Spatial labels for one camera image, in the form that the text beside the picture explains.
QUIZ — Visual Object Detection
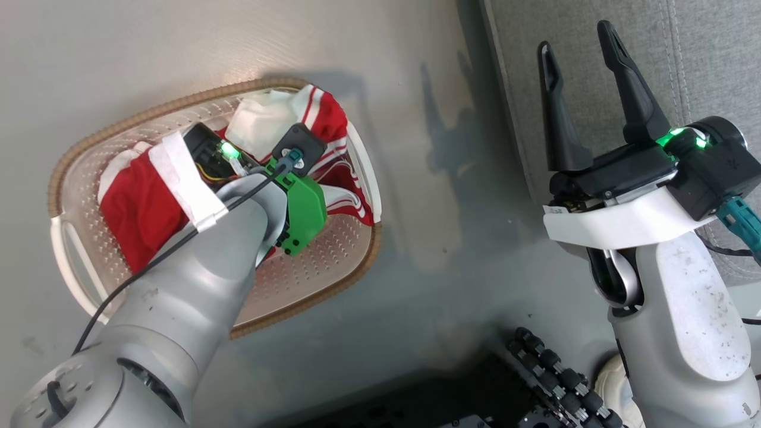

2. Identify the red white striped garment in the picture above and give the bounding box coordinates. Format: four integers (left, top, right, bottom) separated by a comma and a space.
98, 84, 376, 275

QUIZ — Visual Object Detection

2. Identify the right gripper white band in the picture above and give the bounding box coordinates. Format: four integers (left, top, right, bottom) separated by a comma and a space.
537, 20, 749, 246

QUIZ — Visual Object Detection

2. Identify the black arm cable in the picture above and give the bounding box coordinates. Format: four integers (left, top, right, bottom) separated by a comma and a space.
73, 149, 304, 356
696, 196, 761, 326

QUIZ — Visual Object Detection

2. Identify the white perforated laundry basket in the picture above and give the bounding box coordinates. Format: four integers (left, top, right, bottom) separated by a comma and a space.
48, 77, 383, 340

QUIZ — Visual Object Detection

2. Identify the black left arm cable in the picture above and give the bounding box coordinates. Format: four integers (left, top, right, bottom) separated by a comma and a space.
73, 149, 304, 356

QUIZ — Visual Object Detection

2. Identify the grey fabric sofa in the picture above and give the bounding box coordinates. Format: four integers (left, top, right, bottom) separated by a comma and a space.
480, 0, 761, 286

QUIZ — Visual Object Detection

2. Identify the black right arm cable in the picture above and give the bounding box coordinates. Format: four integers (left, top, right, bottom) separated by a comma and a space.
696, 196, 761, 326

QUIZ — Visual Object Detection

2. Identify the white tape strap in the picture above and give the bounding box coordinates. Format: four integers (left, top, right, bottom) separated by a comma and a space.
148, 131, 228, 233

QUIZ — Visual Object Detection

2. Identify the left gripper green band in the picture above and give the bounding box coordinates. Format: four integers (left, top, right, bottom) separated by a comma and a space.
183, 123, 328, 257

